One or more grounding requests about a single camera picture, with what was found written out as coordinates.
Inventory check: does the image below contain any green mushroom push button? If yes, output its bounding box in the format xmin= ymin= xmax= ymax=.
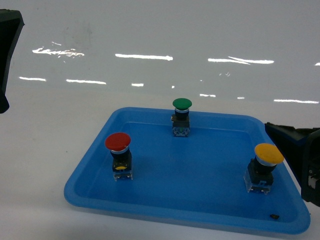
xmin=171 ymin=98 xmax=192 ymax=137

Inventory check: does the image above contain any small black debris piece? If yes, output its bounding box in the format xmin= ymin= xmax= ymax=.
xmin=270 ymin=214 xmax=280 ymax=220

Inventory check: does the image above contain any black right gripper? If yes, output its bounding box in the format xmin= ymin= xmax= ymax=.
xmin=264 ymin=122 xmax=320 ymax=206

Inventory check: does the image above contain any yellow mushroom push button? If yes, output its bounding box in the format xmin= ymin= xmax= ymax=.
xmin=243 ymin=143 xmax=285 ymax=195

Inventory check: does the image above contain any blue plastic tray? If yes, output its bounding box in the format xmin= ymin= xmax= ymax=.
xmin=64 ymin=107 xmax=311 ymax=234

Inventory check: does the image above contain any red mushroom push button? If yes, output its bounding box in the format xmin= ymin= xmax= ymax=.
xmin=104 ymin=132 xmax=133 ymax=181

